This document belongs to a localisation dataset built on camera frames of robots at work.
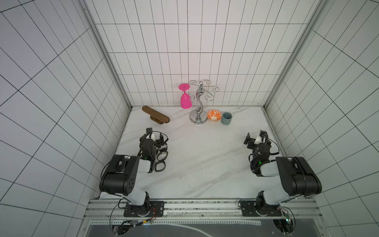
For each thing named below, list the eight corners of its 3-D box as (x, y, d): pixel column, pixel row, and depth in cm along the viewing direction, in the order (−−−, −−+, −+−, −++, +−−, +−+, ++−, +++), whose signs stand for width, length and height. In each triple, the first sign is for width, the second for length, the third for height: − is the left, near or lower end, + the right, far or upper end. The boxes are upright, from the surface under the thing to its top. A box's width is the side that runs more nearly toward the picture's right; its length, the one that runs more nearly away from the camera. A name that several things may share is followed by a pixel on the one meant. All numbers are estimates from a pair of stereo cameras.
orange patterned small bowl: (207, 121, 113) (208, 117, 108) (206, 113, 118) (207, 109, 114) (221, 121, 113) (222, 117, 108) (219, 113, 118) (220, 109, 114)
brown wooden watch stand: (141, 114, 114) (139, 109, 110) (146, 110, 118) (144, 105, 113) (166, 127, 106) (164, 123, 102) (170, 122, 109) (170, 117, 105)
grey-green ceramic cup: (221, 124, 110) (222, 119, 105) (220, 116, 115) (221, 111, 110) (231, 124, 110) (233, 119, 105) (230, 116, 115) (231, 111, 110)
